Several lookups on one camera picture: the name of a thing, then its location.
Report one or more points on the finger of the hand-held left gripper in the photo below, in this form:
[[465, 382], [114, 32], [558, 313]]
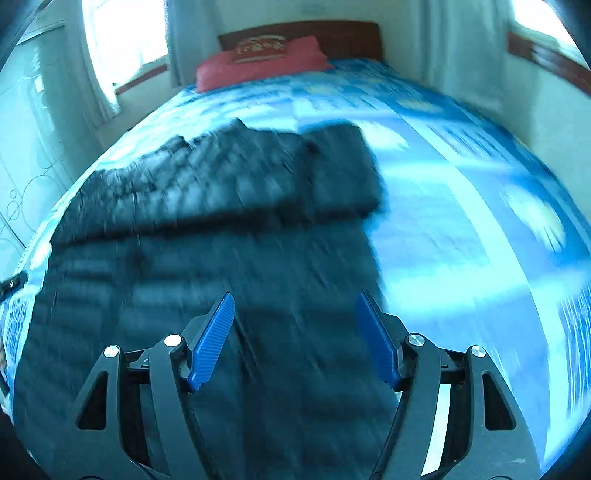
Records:
[[11, 284]]

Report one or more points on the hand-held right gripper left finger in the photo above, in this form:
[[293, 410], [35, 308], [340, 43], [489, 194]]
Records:
[[213, 341]]

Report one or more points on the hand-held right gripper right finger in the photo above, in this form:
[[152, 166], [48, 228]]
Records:
[[376, 341]]

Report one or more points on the black puffer jacket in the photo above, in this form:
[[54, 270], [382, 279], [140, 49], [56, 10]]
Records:
[[231, 221]]

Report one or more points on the white patterned wardrobe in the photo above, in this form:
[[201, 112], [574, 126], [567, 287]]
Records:
[[32, 152]]

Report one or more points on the blue leaf-print blanket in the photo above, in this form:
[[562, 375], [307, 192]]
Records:
[[461, 207]]

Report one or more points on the white sheer curtain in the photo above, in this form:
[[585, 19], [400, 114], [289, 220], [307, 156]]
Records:
[[94, 69]]

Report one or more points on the red pillow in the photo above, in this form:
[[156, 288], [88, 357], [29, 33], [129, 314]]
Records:
[[304, 57]]

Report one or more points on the dark red embroidered cushion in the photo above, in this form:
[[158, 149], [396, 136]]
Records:
[[261, 50]]

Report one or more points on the grey curtain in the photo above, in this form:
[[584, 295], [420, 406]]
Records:
[[194, 41]]

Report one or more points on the brown wooden headboard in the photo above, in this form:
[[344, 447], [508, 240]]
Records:
[[351, 39]]

